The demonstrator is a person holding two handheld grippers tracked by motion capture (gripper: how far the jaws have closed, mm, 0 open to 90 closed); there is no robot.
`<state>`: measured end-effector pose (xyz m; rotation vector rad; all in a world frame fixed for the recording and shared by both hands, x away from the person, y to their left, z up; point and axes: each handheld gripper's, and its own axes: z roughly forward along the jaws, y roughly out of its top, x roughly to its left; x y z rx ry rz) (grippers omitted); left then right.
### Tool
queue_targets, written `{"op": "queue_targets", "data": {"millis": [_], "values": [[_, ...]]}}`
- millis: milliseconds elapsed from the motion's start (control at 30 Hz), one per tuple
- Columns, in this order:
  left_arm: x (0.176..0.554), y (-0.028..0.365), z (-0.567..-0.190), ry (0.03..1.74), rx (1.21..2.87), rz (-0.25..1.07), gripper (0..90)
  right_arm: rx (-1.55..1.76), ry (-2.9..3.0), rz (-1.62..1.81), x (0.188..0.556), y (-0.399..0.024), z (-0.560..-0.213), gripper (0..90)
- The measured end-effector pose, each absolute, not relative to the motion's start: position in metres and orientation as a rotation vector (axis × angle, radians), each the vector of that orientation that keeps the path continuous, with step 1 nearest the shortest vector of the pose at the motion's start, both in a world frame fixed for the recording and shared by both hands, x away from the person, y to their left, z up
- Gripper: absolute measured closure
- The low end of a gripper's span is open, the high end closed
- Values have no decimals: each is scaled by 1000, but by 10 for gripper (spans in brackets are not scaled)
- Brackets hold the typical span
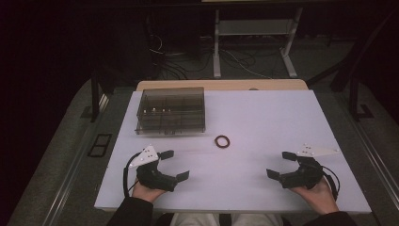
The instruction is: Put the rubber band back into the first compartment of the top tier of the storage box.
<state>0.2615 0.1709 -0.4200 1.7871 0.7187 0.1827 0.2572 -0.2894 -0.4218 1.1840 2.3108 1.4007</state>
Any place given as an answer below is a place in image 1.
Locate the black metal stand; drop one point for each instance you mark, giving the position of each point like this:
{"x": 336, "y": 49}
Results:
{"x": 94, "y": 100}
{"x": 355, "y": 100}

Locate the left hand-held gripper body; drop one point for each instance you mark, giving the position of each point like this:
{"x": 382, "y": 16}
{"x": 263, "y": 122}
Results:
{"x": 153, "y": 177}

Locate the person's left hand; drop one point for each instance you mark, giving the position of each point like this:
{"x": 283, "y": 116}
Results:
{"x": 146, "y": 193}

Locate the smoky transparent organizer box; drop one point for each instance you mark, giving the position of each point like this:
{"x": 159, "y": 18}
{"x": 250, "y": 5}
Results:
{"x": 171, "y": 111}

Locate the person's right hand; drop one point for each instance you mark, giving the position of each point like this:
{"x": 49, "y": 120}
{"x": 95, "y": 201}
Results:
{"x": 316, "y": 197}

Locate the white metal desk frame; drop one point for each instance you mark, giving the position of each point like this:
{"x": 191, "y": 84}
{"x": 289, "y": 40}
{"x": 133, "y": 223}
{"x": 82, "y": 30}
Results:
{"x": 255, "y": 27}

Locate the aluminium floor rail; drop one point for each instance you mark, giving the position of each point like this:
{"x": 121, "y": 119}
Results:
{"x": 373, "y": 160}
{"x": 67, "y": 185}

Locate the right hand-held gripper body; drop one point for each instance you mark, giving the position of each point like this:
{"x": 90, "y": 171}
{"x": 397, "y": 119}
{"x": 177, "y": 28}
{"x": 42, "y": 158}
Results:
{"x": 302, "y": 174}

